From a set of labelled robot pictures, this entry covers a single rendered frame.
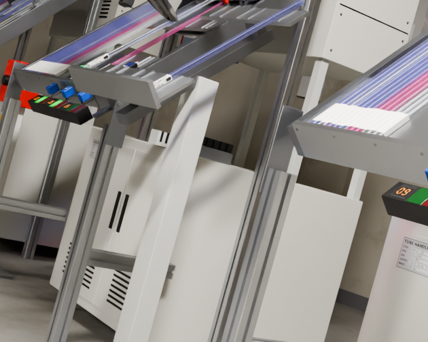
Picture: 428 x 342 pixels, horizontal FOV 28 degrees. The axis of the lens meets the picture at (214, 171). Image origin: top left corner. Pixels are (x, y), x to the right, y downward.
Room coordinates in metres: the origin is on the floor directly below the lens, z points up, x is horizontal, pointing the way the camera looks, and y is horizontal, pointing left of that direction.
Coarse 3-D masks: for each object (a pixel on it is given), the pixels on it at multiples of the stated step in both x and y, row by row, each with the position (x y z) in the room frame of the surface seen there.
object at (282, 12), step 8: (288, 8) 2.06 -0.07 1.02; (272, 16) 2.04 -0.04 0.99; (280, 16) 2.05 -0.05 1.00; (256, 24) 2.02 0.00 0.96; (264, 24) 2.02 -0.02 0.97; (248, 32) 1.99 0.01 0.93; (232, 40) 1.97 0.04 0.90; (216, 48) 1.95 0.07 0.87; (224, 48) 1.96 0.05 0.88; (200, 56) 1.93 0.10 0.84; (208, 56) 1.93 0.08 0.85; (192, 64) 1.91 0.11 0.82; (176, 72) 1.88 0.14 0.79; (184, 72) 1.90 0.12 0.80
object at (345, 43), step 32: (352, 0) 2.55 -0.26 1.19; (384, 0) 2.62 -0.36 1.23; (416, 0) 2.70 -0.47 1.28; (288, 32) 2.69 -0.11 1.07; (320, 32) 2.56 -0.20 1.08; (352, 32) 2.57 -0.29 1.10; (384, 32) 2.64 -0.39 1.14; (256, 64) 3.14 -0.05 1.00; (320, 64) 2.54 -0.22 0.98; (352, 64) 2.59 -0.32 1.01; (256, 96) 3.23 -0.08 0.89; (352, 192) 2.70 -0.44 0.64
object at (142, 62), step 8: (96, 56) 2.57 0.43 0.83; (112, 56) 2.49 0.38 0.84; (120, 56) 2.46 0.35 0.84; (136, 56) 2.40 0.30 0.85; (144, 56) 2.37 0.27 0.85; (80, 64) 2.55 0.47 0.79; (96, 64) 2.47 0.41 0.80; (104, 64) 2.45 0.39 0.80; (120, 64) 2.39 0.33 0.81; (144, 64) 2.30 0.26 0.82
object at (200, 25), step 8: (256, 0) 2.47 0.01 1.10; (200, 8) 2.63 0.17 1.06; (208, 8) 2.59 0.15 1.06; (192, 16) 2.57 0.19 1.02; (176, 24) 2.56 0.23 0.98; (192, 24) 2.49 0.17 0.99; (200, 24) 2.45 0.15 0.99; (208, 24) 2.42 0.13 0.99; (216, 24) 2.39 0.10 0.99; (184, 32) 2.62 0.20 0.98; (192, 32) 2.58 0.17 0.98; (200, 32) 2.55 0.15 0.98
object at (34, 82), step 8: (16, 72) 2.70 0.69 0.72; (24, 72) 2.63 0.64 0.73; (32, 72) 2.60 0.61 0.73; (24, 80) 2.68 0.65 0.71; (32, 80) 2.61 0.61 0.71; (40, 80) 2.55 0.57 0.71; (48, 80) 2.49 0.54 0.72; (56, 80) 2.43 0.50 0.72; (64, 80) 2.38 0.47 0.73; (72, 80) 2.34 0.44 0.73; (24, 88) 2.72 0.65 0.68; (32, 88) 2.66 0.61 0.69; (40, 88) 2.59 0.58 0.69; (64, 88) 2.41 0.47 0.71; (56, 96) 2.51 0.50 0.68; (96, 96) 2.24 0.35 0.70; (88, 104) 2.32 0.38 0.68; (96, 104) 2.27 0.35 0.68; (104, 104) 2.23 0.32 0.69
